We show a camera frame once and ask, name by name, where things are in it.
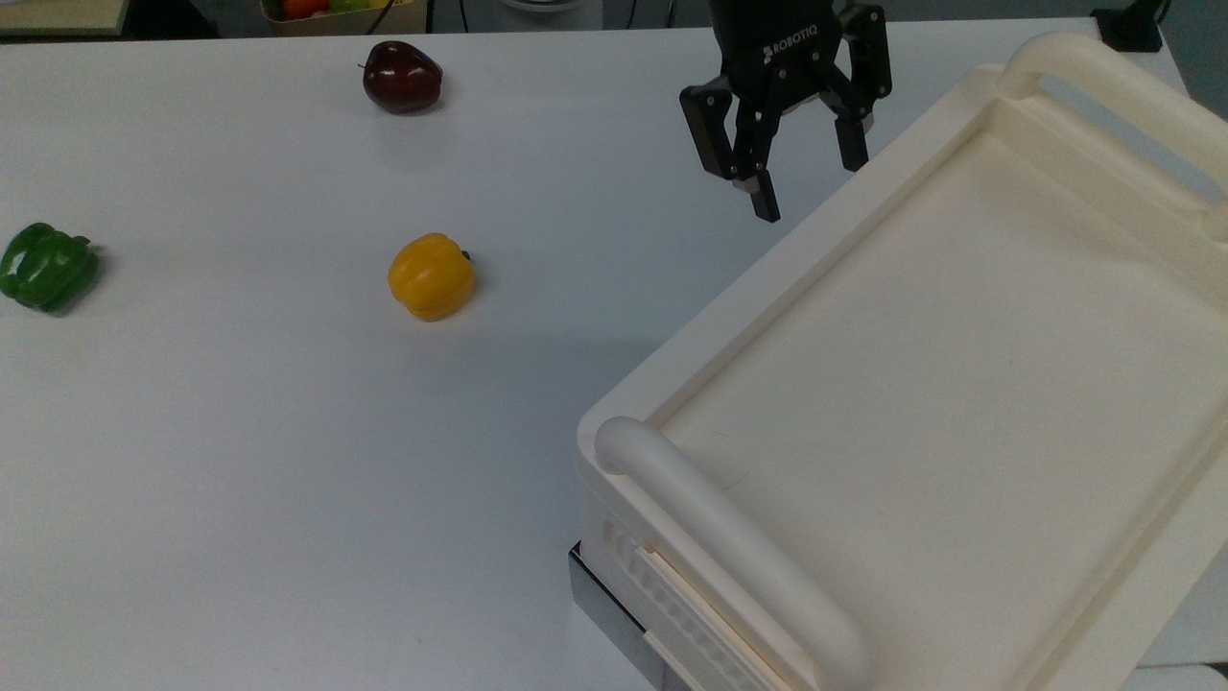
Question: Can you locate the cream rounded cabinet handle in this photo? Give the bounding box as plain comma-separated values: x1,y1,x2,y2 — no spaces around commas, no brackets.
998,32,1228,241
595,416,874,691

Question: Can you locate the tan fruit basket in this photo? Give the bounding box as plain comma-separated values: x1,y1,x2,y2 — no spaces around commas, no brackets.
260,0,429,37

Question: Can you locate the yellow bell pepper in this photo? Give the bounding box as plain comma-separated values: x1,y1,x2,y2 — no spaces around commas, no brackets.
388,232,477,322

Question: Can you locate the cream plastic tray with handles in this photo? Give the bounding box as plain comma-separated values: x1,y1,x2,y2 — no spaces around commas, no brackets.
576,32,1228,691

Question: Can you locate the black camera stand base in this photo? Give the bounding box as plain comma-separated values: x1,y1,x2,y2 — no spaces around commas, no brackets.
1092,0,1169,53

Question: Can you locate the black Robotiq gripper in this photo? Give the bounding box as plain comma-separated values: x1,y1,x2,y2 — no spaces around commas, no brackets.
678,0,894,225

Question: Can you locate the dark red apple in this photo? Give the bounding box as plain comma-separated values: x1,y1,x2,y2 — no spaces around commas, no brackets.
360,40,445,115

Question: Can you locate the green bell pepper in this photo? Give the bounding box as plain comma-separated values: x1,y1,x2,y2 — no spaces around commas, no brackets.
0,223,101,314

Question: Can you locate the light wooden board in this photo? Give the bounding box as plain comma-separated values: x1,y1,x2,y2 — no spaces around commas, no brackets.
0,0,130,37

